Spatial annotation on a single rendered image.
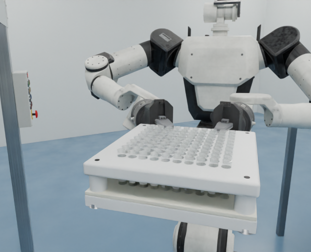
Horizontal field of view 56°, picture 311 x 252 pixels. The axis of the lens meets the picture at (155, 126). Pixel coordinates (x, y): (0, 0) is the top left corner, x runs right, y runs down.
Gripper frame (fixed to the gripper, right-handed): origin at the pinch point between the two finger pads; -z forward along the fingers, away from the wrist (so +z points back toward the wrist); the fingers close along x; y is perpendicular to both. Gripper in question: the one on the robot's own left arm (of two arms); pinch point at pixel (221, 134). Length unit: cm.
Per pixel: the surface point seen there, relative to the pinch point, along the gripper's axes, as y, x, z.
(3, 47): 105, -19, 34
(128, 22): 211, -65, 327
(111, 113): 230, 67, 305
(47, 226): 134, 101, 76
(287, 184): -16, 63, 133
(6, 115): 107, 11, 33
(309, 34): -29, -53, 495
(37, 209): 158, 101, 90
